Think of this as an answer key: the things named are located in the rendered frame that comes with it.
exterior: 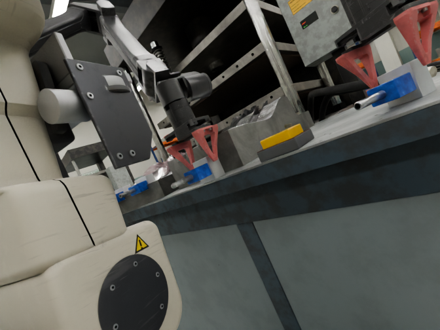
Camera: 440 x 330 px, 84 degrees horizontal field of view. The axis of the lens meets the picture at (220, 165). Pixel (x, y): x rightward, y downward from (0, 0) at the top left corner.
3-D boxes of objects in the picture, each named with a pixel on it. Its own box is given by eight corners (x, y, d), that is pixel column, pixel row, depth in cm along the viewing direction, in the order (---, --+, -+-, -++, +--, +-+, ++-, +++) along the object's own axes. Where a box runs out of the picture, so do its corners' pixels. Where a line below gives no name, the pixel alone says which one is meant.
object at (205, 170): (184, 196, 47) (173, 171, 46) (171, 201, 50) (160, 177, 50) (225, 173, 56) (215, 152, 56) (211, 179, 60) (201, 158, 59)
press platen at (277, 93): (287, 93, 126) (283, 84, 126) (171, 157, 201) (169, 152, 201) (328, 84, 180) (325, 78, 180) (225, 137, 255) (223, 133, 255)
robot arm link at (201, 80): (146, 94, 62) (143, 61, 56) (184, 84, 68) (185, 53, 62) (170, 120, 56) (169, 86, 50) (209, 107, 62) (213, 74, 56)
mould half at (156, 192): (165, 196, 73) (149, 162, 72) (110, 219, 84) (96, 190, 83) (225, 162, 118) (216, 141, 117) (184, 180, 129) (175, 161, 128)
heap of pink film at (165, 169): (170, 173, 84) (160, 152, 84) (135, 189, 92) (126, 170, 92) (203, 159, 108) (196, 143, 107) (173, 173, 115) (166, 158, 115)
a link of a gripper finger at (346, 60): (376, 88, 44) (355, 40, 44) (418, 68, 37) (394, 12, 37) (351, 99, 42) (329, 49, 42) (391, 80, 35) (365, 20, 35)
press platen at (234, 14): (251, 4, 126) (247, -5, 126) (149, 101, 201) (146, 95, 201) (300, 21, 177) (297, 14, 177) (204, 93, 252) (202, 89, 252)
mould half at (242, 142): (243, 165, 55) (219, 111, 55) (179, 189, 73) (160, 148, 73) (314, 124, 92) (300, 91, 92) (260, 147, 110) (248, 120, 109)
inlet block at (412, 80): (382, 118, 32) (365, 80, 31) (349, 128, 36) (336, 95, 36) (437, 89, 36) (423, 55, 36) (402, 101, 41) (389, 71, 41)
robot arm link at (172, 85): (150, 89, 56) (156, 76, 51) (175, 82, 60) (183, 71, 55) (162, 116, 56) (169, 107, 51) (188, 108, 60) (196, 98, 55)
